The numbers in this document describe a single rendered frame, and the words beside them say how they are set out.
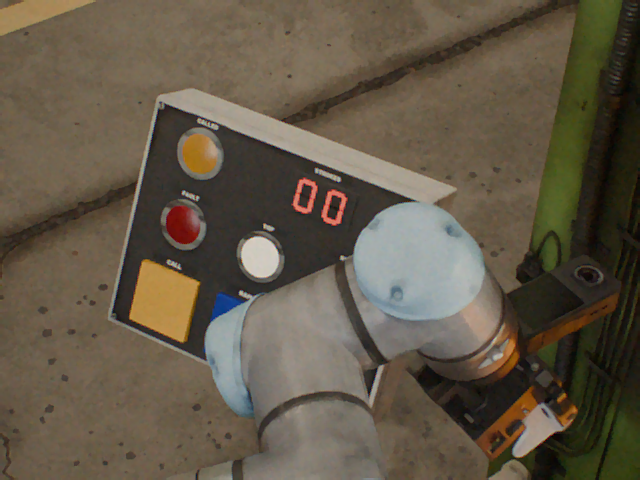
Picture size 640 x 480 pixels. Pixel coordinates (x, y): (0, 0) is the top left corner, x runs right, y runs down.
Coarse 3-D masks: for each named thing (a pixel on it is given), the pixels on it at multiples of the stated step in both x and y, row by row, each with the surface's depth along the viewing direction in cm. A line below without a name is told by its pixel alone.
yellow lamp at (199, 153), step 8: (192, 136) 147; (200, 136) 147; (184, 144) 148; (192, 144) 147; (200, 144) 147; (208, 144) 146; (184, 152) 148; (192, 152) 147; (200, 152) 147; (208, 152) 147; (216, 152) 146; (184, 160) 148; (192, 160) 148; (200, 160) 147; (208, 160) 147; (216, 160) 146; (192, 168) 148; (200, 168) 147; (208, 168) 147
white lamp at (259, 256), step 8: (248, 240) 147; (256, 240) 146; (264, 240) 146; (248, 248) 147; (256, 248) 147; (264, 248) 146; (272, 248) 146; (248, 256) 147; (256, 256) 147; (264, 256) 146; (272, 256) 146; (248, 264) 147; (256, 264) 147; (264, 264) 147; (272, 264) 146; (256, 272) 147; (264, 272) 147; (272, 272) 147
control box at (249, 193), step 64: (192, 128) 147; (256, 128) 146; (192, 192) 149; (256, 192) 146; (320, 192) 142; (384, 192) 139; (448, 192) 142; (128, 256) 154; (192, 256) 151; (320, 256) 144; (128, 320) 156; (192, 320) 152; (384, 384) 147
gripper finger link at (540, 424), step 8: (536, 408) 106; (544, 408) 108; (528, 416) 106; (536, 416) 107; (544, 416) 108; (552, 416) 108; (528, 424) 107; (536, 424) 108; (544, 424) 109; (552, 424) 110; (568, 424) 111; (528, 432) 108; (536, 432) 109; (544, 432) 110; (552, 432) 111; (520, 440) 109; (528, 440) 109; (536, 440) 110; (520, 448) 109; (528, 448) 110
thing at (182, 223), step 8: (176, 208) 150; (184, 208) 149; (168, 216) 150; (176, 216) 150; (184, 216) 150; (192, 216) 149; (168, 224) 151; (176, 224) 150; (184, 224) 150; (192, 224) 149; (168, 232) 151; (176, 232) 150; (184, 232) 150; (192, 232) 150; (176, 240) 151; (184, 240) 150; (192, 240) 150
